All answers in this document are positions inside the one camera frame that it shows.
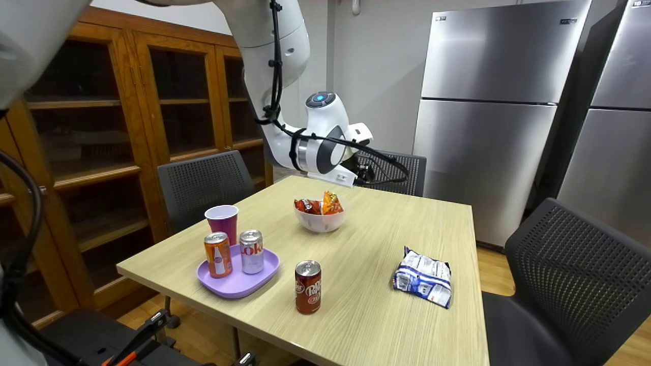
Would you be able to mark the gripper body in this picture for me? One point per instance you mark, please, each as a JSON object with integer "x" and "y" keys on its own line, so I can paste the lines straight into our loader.
{"x": 365, "y": 169}

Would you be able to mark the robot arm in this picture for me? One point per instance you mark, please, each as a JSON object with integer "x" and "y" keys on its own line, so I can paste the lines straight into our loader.
{"x": 264, "y": 40}

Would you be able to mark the black mesh chair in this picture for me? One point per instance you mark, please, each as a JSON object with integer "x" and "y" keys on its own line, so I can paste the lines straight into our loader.
{"x": 203, "y": 185}
{"x": 402, "y": 173}
{"x": 574, "y": 284}

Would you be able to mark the orange snack bag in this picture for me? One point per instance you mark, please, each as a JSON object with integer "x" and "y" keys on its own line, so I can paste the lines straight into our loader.
{"x": 331, "y": 204}

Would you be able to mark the red snack bag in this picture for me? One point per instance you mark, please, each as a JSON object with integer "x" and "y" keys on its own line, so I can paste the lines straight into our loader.
{"x": 307, "y": 206}

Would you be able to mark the white bowl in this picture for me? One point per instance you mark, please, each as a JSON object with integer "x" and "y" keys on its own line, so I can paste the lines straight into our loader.
{"x": 320, "y": 223}

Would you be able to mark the row of steel refrigerators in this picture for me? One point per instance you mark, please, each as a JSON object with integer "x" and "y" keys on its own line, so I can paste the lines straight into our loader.
{"x": 488, "y": 152}

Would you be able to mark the blue white chip bag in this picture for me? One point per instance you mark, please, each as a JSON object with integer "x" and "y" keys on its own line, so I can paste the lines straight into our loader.
{"x": 423, "y": 278}

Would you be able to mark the maroon soda can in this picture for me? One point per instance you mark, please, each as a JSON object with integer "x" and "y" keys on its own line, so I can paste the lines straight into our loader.
{"x": 308, "y": 288}

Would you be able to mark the silver soda can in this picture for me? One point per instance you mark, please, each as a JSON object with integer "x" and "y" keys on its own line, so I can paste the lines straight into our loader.
{"x": 252, "y": 253}

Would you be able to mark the purple plastic cup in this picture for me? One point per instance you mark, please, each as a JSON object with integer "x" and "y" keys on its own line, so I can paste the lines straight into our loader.
{"x": 224, "y": 222}

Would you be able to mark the purple plastic tray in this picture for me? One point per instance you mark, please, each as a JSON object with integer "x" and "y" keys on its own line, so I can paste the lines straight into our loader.
{"x": 244, "y": 285}

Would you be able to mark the orange soda can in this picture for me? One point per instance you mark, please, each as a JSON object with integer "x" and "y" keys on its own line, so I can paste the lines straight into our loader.
{"x": 218, "y": 256}

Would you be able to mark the wooden glass-door cabinet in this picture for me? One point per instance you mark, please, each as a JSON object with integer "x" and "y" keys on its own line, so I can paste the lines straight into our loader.
{"x": 101, "y": 127}

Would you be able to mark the orange black clamp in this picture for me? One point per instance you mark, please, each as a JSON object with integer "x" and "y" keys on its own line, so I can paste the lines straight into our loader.
{"x": 145, "y": 330}

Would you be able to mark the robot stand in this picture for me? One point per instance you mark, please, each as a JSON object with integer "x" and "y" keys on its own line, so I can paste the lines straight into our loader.
{"x": 76, "y": 338}

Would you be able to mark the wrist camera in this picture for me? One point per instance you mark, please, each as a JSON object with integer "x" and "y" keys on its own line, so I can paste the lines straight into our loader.
{"x": 333, "y": 179}

